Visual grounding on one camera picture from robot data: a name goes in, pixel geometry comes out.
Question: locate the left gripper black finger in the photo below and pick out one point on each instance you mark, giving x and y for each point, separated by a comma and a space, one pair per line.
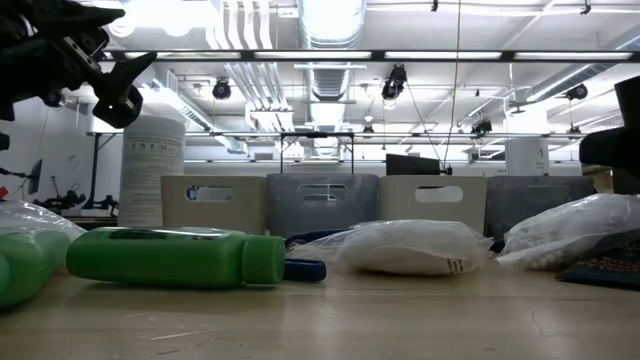
120, 105
75, 14

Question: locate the clear plastic bag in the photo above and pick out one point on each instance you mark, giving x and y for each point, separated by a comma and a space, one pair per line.
30, 217

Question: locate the green plastic bottle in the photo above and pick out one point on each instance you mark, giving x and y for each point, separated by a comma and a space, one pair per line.
150, 257
35, 265

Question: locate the blue plastic toiletry case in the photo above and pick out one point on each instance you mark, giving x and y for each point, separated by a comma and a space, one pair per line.
305, 270

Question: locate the clear bag of white cotton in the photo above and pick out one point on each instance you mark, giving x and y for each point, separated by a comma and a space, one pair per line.
400, 250

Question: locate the small monitor on arm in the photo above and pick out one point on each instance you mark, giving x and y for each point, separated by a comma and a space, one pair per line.
35, 177

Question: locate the black background robot arm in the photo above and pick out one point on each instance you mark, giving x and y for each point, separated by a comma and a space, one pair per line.
62, 200
106, 203

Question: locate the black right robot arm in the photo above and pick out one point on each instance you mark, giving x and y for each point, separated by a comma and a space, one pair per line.
617, 147

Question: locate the white cylindrical wipes canister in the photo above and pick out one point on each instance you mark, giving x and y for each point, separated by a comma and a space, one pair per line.
150, 170

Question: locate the red object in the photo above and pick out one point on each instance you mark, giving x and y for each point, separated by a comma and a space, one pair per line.
3, 193

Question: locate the light plastic storage bin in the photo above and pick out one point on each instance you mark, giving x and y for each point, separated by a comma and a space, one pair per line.
250, 205
400, 200

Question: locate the grey plastic storage bin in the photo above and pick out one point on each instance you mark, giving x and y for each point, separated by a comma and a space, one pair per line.
350, 205
515, 200

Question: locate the black monitor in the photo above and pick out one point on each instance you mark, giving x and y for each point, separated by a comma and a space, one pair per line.
627, 182
410, 165

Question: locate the white building column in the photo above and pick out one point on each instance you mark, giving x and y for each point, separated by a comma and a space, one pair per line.
527, 157

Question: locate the cotton balls and swabs bag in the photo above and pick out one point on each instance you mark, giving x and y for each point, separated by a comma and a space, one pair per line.
565, 235

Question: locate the dark flat packet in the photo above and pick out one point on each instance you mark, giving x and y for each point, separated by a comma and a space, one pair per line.
610, 267

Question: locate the black stand post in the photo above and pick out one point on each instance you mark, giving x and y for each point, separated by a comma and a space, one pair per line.
93, 170

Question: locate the black ceiling-hung camera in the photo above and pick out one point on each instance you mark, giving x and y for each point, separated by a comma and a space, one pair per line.
395, 82
577, 92
482, 126
221, 90

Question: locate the black background rig frame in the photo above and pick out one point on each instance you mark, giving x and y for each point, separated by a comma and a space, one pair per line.
317, 134

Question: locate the silver ventilation duct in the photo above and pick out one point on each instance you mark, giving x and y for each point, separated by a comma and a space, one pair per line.
330, 30

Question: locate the black aluminium rig frame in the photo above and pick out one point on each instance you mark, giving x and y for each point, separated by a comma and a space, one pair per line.
378, 55

